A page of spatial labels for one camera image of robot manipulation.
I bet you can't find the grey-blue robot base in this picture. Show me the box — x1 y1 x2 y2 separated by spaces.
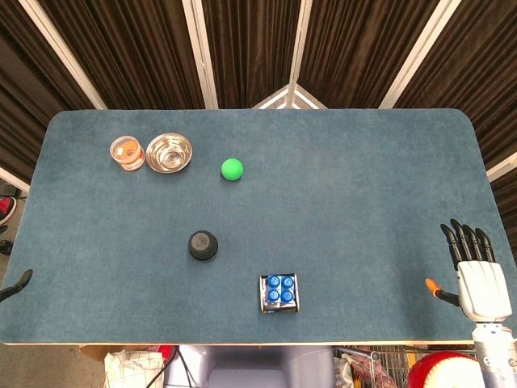
176 344 337 388

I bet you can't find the red and white ball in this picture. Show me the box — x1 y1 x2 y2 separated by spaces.
406 350 485 388

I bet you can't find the blue felt table cloth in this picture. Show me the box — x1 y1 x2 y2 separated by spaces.
0 108 517 346

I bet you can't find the metal wire basket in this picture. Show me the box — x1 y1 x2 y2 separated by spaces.
334 345 410 388

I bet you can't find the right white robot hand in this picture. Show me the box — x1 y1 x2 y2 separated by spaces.
425 219 514 323

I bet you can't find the white checked fabric bag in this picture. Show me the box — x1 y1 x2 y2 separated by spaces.
103 350 166 388

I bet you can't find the clear jar with orange contents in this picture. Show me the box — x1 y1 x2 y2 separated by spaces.
108 135 146 172

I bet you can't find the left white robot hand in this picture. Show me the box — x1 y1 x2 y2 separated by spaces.
0 268 34 304

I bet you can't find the pack of black batteries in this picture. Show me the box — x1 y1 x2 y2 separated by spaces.
258 272 301 314

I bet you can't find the blue four-stud toy brick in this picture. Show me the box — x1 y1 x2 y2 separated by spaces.
264 274 296 305

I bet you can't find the green rubber ball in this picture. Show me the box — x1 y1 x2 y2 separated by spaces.
220 158 245 182

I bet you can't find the red shoe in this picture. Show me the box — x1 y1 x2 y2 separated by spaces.
0 196 18 226

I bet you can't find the stainless steel bowl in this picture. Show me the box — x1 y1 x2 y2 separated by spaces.
145 132 194 175

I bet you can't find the brown pleated curtain panel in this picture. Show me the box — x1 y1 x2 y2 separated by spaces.
393 0 517 243
0 0 96 183
38 0 207 110
301 0 445 109
201 0 302 109

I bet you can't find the white triangular frame foot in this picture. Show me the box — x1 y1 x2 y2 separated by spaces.
252 84 327 110

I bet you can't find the white frame post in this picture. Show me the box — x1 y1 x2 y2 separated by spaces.
181 0 219 109
18 0 107 110
284 0 314 109
379 0 464 109

